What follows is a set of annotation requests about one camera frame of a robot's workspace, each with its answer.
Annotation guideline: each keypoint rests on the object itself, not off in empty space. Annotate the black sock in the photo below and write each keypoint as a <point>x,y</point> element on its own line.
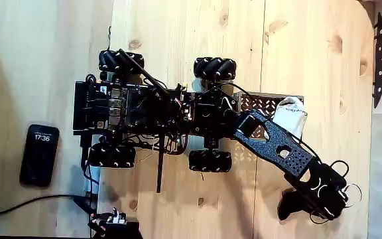
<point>290,206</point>

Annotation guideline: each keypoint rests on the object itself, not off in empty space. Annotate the black smartphone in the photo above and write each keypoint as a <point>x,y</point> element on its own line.
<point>39,156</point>

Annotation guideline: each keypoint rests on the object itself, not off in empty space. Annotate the white sock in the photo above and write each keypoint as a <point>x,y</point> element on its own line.
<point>290,114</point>

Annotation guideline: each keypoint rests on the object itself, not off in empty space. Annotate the black mecanum wheel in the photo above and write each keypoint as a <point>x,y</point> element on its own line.
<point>215,68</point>
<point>111,156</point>
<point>210,161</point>
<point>121,61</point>

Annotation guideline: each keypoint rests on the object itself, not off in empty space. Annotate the black antenna rod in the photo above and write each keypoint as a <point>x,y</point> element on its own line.
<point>144,73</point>
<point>160,159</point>

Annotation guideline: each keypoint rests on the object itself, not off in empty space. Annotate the pale grey cylinder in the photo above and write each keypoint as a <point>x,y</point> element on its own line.
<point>93,179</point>

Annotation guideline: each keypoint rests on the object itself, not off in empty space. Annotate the black mobile robot chassis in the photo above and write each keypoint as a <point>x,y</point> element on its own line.
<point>91,106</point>

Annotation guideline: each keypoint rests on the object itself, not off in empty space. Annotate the black oval camera box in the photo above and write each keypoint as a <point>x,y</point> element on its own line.
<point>335,177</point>

